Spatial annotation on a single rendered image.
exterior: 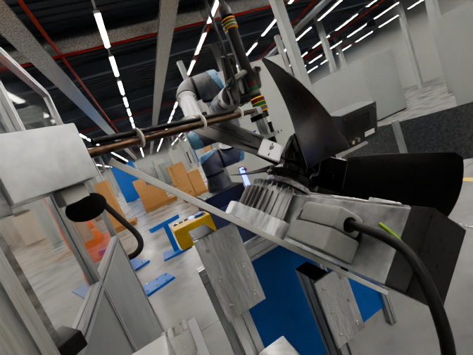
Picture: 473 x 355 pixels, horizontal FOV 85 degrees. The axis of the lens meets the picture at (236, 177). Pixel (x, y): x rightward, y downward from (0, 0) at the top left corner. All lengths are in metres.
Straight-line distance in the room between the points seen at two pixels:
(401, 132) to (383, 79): 8.57
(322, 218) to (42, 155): 0.38
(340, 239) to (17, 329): 0.39
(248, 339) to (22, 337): 0.48
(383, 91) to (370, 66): 1.00
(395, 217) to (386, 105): 10.55
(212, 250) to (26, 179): 0.37
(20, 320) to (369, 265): 0.41
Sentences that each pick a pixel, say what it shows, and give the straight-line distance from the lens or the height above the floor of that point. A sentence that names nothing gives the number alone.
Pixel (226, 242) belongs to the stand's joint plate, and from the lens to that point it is 0.58.
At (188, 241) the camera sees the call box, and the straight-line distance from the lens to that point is 1.08.
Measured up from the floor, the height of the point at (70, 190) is 1.33.
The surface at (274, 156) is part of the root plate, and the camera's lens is 0.72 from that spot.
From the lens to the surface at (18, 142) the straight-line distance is 0.35.
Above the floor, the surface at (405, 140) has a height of 0.79.
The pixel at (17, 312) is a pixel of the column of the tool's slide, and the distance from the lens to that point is 0.33.
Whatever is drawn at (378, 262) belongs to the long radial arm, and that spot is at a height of 1.09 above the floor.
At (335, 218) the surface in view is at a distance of 0.42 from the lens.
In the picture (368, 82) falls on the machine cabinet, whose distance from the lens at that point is 10.54.
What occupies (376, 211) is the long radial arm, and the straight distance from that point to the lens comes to 0.46.
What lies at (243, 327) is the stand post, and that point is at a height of 0.91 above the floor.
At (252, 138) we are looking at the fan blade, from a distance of 0.75.
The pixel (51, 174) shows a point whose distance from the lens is 0.35.
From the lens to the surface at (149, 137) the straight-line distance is 0.46.
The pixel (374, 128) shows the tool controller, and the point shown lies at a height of 1.09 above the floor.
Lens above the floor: 1.32
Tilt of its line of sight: 8 degrees down
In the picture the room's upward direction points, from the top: 22 degrees counter-clockwise
